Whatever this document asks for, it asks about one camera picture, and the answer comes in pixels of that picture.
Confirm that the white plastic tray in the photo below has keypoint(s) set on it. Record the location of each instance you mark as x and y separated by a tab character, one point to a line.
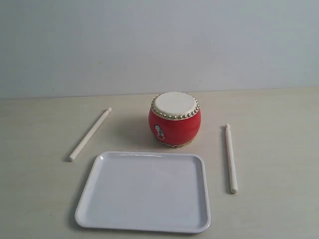
145	191

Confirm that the small red drum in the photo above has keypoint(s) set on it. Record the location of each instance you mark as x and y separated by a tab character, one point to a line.
175	118

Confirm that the white drumstick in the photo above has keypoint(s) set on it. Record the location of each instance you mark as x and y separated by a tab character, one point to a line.
231	161
88	135

